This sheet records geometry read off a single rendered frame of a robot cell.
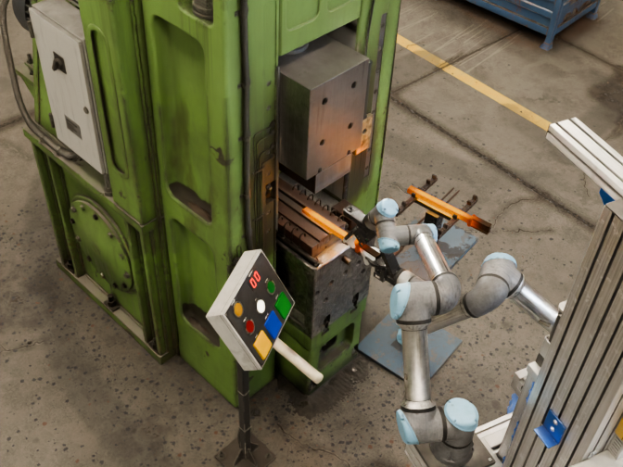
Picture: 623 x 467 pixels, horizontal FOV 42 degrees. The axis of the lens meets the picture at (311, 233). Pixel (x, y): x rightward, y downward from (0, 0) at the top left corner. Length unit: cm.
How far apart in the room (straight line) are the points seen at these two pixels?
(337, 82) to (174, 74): 59
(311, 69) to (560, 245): 253
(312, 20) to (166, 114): 67
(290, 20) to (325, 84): 24
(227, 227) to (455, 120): 299
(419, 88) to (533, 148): 98
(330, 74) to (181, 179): 82
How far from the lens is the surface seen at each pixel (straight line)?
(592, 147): 223
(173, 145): 319
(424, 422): 273
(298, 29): 280
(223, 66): 262
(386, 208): 298
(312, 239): 331
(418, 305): 264
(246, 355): 287
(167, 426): 394
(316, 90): 277
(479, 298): 286
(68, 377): 418
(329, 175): 309
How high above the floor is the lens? 330
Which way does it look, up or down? 44 degrees down
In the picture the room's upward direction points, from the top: 3 degrees clockwise
